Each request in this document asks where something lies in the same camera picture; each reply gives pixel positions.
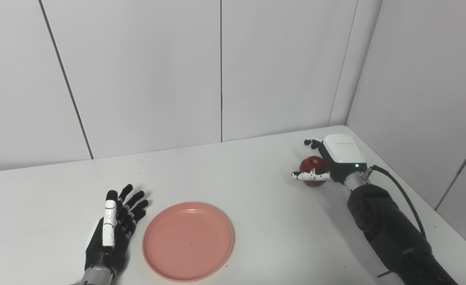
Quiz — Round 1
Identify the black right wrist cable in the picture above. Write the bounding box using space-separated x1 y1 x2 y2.
369 165 428 239

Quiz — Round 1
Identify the pink round plate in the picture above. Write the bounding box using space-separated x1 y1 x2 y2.
142 202 234 282

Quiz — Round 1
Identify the red apple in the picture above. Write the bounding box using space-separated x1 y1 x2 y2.
299 156 329 188

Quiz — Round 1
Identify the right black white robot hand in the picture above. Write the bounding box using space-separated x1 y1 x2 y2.
291 134 369 186

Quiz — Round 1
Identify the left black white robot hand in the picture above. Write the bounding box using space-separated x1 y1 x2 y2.
84 184 150 274

